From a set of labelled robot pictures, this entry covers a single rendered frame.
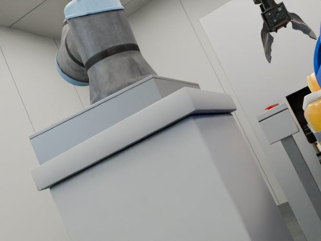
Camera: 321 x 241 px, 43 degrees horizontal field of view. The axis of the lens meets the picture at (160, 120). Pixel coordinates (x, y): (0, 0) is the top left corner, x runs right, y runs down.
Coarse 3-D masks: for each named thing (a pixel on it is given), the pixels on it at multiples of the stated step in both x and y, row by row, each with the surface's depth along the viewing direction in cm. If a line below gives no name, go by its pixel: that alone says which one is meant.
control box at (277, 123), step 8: (280, 104) 125; (264, 112) 126; (272, 112) 125; (280, 112) 125; (288, 112) 124; (264, 120) 126; (272, 120) 125; (280, 120) 125; (288, 120) 124; (264, 128) 126; (272, 128) 125; (280, 128) 125; (288, 128) 124; (296, 128) 123; (272, 136) 125; (280, 136) 125; (288, 136) 124
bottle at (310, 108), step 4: (312, 100) 121; (316, 100) 121; (320, 100) 121; (312, 104) 121; (316, 104) 120; (320, 104) 120; (308, 108) 122; (312, 108) 120; (316, 108) 120; (320, 108) 119; (308, 112) 122; (312, 112) 120; (316, 112) 120; (320, 112) 119; (312, 116) 121; (316, 116) 120; (320, 116) 119; (312, 120) 121; (316, 120) 120; (320, 120) 119; (312, 124) 122; (316, 124) 120; (320, 124) 119; (316, 128) 121; (320, 128) 120
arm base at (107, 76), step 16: (112, 48) 76; (128, 48) 78; (96, 64) 77; (112, 64) 76; (128, 64) 76; (144, 64) 78; (96, 80) 76; (112, 80) 74; (128, 80) 74; (96, 96) 76
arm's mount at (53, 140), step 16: (144, 80) 66; (160, 80) 68; (176, 80) 77; (112, 96) 68; (128, 96) 67; (144, 96) 66; (160, 96) 65; (80, 112) 71; (96, 112) 70; (112, 112) 68; (128, 112) 67; (48, 128) 73; (64, 128) 72; (80, 128) 71; (96, 128) 70; (32, 144) 75; (48, 144) 73; (64, 144) 72; (48, 160) 74
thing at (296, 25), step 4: (292, 20) 121; (296, 20) 122; (292, 24) 123; (296, 24) 122; (300, 24) 119; (304, 24) 117; (292, 28) 124; (296, 28) 122; (300, 28) 122; (304, 28) 121; (308, 28) 119; (304, 32) 121; (308, 32) 121; (312, 32) 121; (312, 36) 121
